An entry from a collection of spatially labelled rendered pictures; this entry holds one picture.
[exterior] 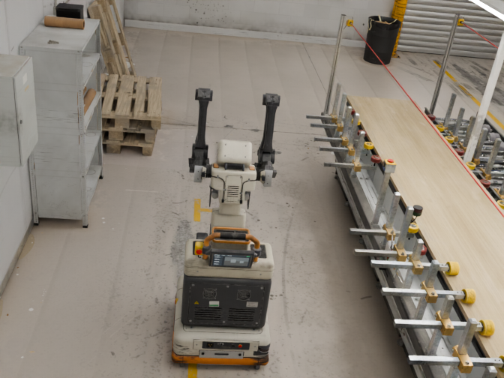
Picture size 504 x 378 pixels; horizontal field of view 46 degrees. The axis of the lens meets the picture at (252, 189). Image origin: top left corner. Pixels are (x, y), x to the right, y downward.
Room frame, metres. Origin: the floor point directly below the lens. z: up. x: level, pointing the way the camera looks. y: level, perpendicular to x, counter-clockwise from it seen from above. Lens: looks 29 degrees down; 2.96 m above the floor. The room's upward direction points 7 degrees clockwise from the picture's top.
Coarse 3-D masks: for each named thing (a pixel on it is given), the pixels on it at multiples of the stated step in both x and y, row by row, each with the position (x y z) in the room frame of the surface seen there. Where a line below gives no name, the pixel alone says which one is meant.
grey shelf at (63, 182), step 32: (32, 32) 4.51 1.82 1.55; (64, 32) 4.61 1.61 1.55; (96, 32) 5.10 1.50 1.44; (32, 64) 4.18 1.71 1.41; (64, 64) 4.20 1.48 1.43; (64, 96) 4.20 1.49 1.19; (96, 96) 4.98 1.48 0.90; (64, 128) 4.20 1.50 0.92; (96, 128) 5.09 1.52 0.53; (32, 160) 4.17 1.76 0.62; (64, 160) 4.20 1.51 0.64; (96, 160) 5.09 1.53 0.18; (32, 192) 4.17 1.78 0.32; (64, 192) 4.20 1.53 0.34
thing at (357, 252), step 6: (354, 252) 3.11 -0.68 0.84; (360, 252) 3.10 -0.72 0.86; (366, 252) 3.11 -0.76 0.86; (372, 252) 3.11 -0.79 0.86; (378, 252) 3.12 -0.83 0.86; (384, 252) 3.13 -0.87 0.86; (390, 252) 3.14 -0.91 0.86; (396, 252) 3.14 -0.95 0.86; (408, 252) 3.16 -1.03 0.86; (420, 258) 3.15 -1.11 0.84
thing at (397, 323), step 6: (396, 324) 2.36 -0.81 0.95; (402, 324) 2.36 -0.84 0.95; (408, 324) 2.36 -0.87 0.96; (414, 324) 2.37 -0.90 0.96; (420, 324) 2.37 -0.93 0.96; (426, 324) 2.38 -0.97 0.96; (432, 324) 2.38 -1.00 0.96; (438, 324) 2.39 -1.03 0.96; (456, 324) 2.40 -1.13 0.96; (462, 324) 2.41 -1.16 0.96; (480, 324) 2.43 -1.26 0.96; (480, 330) 2.41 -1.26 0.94
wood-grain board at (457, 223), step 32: (352, 96) 5.79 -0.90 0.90; (384, 128) 5.05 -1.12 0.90; (416, 128) 5.14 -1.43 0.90; (416, 160) 4.45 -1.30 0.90; (448, 160) 4.52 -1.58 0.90; (416, 192) 3.90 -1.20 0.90; (448, 192) 3.97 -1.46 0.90; (480, 192) 4.03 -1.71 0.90; (448, 224) 3.50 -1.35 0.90; (480, 224) 3.55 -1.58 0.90; (448, 256) 3.11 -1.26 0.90; (480, 256) 3.15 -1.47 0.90; (480, 288) 2.82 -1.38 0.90
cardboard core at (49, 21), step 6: (48, 18) 4.70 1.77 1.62; (54, 18) 4.71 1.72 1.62; (60, 18) 4.72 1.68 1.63; (66, 18) 4.73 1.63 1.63; (72, 18) 4.75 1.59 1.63; (48, 24) 4.69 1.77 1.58; (54, 24) 4.69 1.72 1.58; (60, 24) 4.70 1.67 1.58; (66, 24) 4.71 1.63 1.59; (72, 24) 4.71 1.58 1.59; (78, 24) 4.72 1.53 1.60; (84, 24) 4.79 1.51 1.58
